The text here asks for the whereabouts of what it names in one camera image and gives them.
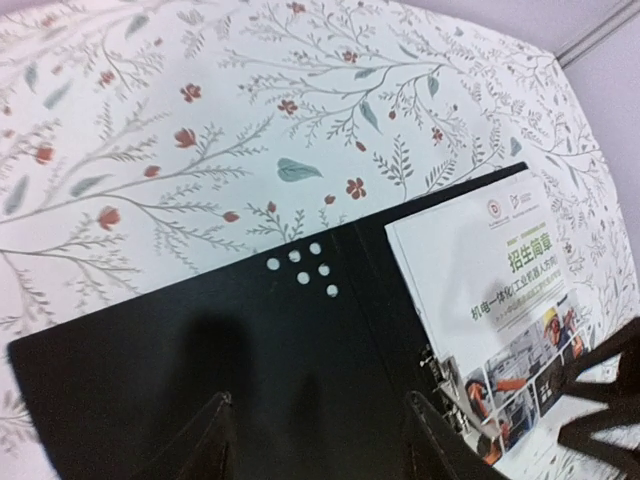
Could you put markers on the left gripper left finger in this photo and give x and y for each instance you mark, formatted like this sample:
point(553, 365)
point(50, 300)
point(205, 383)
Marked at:
point(204, 449)

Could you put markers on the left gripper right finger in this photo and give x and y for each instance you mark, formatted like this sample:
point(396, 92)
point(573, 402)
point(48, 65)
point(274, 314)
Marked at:
point(432, 450)

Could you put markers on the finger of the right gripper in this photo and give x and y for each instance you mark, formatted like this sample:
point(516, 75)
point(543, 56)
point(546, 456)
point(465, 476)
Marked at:
point(620, 396)

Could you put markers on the blue file folder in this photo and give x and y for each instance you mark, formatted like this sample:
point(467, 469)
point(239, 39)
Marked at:
point(317, 341)

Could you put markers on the colour printed brochure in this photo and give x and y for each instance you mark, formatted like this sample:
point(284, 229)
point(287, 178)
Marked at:
point(489, 282)

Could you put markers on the floral patterned table mat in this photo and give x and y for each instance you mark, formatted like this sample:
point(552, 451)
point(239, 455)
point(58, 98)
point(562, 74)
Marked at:
point(144, 143)

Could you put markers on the right aluminium frame post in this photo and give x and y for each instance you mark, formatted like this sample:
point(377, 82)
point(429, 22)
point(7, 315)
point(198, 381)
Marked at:
point(622, 14)

